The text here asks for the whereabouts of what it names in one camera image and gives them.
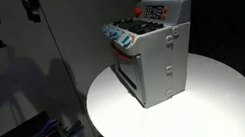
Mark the round white table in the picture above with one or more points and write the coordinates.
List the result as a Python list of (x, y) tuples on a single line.
[(205, 115)]

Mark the gray oven door with window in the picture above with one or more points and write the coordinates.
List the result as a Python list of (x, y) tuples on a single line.
[(130, 74)]

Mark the black stove keypad panel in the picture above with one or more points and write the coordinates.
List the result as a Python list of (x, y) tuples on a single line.
[(153, 12)]

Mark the gray toy stove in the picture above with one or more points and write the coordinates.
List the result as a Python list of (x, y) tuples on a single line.
[(160, 72)]

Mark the blue stove knob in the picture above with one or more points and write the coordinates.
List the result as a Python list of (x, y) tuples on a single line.
[(126, 40), (105, 28), (112, 32), (118, 35)]

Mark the purple clamp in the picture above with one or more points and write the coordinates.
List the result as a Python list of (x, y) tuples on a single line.
[(76, 129), (50, 127)]

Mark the large red stove knob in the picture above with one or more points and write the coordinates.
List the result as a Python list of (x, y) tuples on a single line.
[(138, 11)]

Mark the small red stove button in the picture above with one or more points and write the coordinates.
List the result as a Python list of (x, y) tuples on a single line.
[(165, 9), (164, 16)]

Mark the black hanging device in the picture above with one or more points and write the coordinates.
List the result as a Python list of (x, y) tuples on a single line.
[(32, 6)]

